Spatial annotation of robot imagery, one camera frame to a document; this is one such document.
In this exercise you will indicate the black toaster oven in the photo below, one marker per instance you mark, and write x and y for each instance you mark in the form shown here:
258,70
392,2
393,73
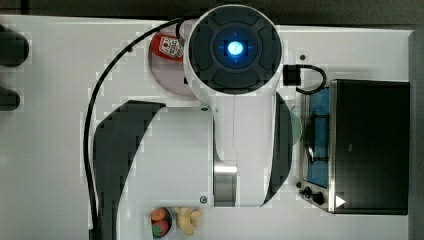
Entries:
355,148

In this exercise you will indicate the green plastic cup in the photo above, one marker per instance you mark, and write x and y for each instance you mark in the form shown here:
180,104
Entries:
296,124

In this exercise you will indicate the yellow plush toy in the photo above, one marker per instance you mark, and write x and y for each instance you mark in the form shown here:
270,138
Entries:
187,219

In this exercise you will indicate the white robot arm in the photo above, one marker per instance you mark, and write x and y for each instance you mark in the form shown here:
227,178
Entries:
233,62

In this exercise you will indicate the black cylinder container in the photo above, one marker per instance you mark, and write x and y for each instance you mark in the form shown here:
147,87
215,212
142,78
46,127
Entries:
9,99
14,47

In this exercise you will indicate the red ketchup bottle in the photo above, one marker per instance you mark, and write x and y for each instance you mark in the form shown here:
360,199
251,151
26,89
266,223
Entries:
167,47

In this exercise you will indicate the round grey plate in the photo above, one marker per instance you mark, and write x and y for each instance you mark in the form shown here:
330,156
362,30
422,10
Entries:
169,74

